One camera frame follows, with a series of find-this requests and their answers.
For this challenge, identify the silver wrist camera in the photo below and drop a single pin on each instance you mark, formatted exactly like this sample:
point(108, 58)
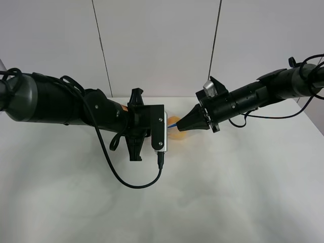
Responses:
point(209, 89)
point(165, 141)

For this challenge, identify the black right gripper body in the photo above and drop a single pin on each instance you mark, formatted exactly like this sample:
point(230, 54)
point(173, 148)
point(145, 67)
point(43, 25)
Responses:
point(226, 105)

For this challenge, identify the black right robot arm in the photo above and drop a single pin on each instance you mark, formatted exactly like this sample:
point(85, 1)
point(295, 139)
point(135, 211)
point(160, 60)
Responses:
point(282, 84)

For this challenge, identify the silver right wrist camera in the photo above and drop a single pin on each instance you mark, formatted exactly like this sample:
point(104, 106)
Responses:
point(209, 89)

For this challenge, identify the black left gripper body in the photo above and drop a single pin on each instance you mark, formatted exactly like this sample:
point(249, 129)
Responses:
point(133, 119)

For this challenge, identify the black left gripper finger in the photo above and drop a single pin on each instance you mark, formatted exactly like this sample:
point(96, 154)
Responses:
point(136, 97)
point(134, 145)

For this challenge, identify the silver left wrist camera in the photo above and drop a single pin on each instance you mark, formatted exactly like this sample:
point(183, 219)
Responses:
point(165, 141)

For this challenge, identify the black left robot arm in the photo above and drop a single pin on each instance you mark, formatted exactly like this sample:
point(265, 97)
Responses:
point(37, 98)

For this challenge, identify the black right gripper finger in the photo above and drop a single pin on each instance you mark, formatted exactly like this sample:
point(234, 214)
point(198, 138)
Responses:
point(182, 127)
point(195, 118)

